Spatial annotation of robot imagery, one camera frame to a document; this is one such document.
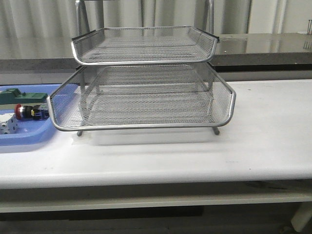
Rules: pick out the silver mesh tray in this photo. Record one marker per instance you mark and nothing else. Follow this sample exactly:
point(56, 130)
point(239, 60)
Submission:
point(144, 45)
point(116, 97)

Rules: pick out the red emergency stop button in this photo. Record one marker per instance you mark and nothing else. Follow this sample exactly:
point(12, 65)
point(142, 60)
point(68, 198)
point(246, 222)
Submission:
point(36, 112)

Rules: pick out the blue plastic tray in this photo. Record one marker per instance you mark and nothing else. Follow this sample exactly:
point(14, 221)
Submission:
point(30, 131)

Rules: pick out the grey steel back counter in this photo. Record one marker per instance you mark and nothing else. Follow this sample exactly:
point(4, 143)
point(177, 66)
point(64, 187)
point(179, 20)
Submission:
point(238, 57)

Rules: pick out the green terminal block module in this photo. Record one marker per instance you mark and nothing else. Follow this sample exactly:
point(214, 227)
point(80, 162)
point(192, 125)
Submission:
point(15, 96)

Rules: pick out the white table leg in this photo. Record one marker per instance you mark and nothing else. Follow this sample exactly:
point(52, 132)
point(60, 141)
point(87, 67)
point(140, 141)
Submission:
point(302, 216)

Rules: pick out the silver rack frame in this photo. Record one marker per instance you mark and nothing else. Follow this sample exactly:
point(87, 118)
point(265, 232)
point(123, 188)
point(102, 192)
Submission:
point(82, 17)

